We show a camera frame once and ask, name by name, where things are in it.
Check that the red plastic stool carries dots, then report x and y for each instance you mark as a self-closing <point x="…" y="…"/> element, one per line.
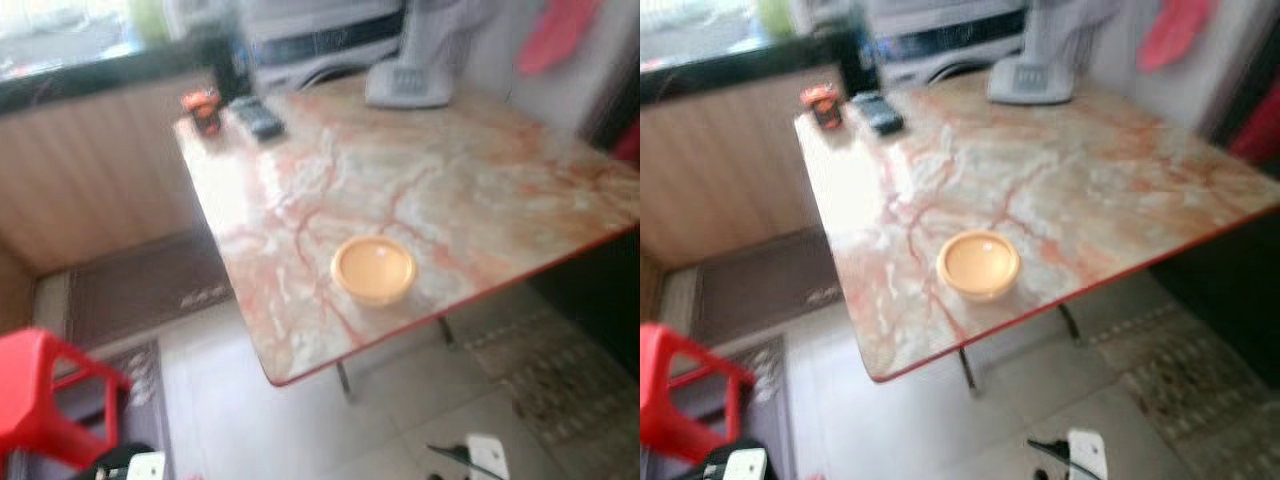
<point x="40" y="400"/>
<point x="665" y="400"/>

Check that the beige floral floor mat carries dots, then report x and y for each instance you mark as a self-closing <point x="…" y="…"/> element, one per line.
<point x="570" y="390"/>
<point x="1190" y="385"/>

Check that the brown door mat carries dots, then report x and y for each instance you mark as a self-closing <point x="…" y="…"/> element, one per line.
<point x="765" y="285"/>
<point x="140" y="285"/>

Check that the light wooden counter cabinet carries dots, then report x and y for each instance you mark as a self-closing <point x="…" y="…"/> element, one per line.
<point x="90" y="180"/>
<point x="720" y="175"/>

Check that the red object beside table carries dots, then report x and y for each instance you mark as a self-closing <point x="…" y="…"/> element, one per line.
<point x="1258" y="135"/>
<point x="628" y="143"/>

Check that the orange plastic bowl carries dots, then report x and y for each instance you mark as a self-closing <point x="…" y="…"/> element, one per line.
<point x="373" y="270"/>
<point x="979" y="266"/>

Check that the small orange black toy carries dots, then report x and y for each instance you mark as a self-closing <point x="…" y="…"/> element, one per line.
<point x="203" y="110"/>
<point x="822" y="105"/>

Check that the black remote control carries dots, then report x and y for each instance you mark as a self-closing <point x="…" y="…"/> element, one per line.
<point x="878" y="112"/>
<point x="257" y="117"/>

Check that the black stone countertop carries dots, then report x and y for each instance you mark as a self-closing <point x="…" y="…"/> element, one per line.
<point x="100" y="78"/>
<point x="720" y="72"/>

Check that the red veined marble table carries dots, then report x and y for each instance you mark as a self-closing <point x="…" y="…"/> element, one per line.
<point x="1050" y="185"/>
<point x="430" y="190"/>

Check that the green round container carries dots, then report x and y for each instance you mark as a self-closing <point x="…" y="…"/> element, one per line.
<point x="775" y="15"/>
<point x="148" y="20"/>

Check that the red hanging cloth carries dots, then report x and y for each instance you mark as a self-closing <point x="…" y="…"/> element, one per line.
<point x="1175" y="32"/>
<point x="555" y="35"/>

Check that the white washing machine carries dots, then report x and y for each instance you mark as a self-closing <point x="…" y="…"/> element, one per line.
<point x="945" y="42"/>
<point x="320" y="45"/>

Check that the grey appliance base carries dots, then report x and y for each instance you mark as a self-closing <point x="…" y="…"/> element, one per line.
<point x="1040" y="70"/>
<point x="420" y="75"/>

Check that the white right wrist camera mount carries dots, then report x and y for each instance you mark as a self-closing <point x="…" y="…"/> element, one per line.
<point x="1088" y="454"/>
<point x="488" y="457"/>

